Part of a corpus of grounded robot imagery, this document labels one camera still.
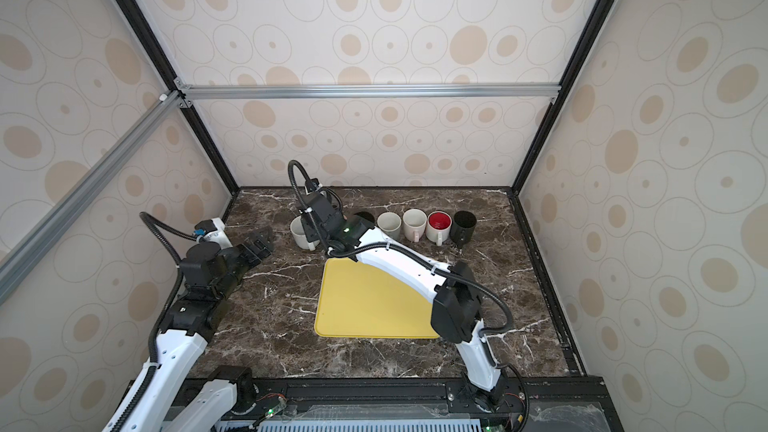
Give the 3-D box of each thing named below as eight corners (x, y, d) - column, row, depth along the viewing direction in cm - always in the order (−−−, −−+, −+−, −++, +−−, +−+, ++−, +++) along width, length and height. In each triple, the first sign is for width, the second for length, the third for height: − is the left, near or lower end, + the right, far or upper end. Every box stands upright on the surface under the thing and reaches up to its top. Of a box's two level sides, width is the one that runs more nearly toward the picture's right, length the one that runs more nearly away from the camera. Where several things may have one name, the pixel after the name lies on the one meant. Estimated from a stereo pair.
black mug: (451, 250, 104) (456, 235, 97) (448, 225, 111) (451, 210, 104) (474, 250, 104) (480, 235, 97) (469, 225, 111) (474, 210, 104)
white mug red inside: (418, 238, 107) (419, 224, 101) (432, 220, 113) (434, 206, 106) (439, 250, 104) (442, 236, 98) (452, 230, 109) (456, 216, 103)
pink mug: (403, 247, 105) (404, 229, 97) (402, 226, 111) (403, 208, 103) (425, 247, 105) (428, 229, 97) (423, 226, 111) (426, 208, 103)
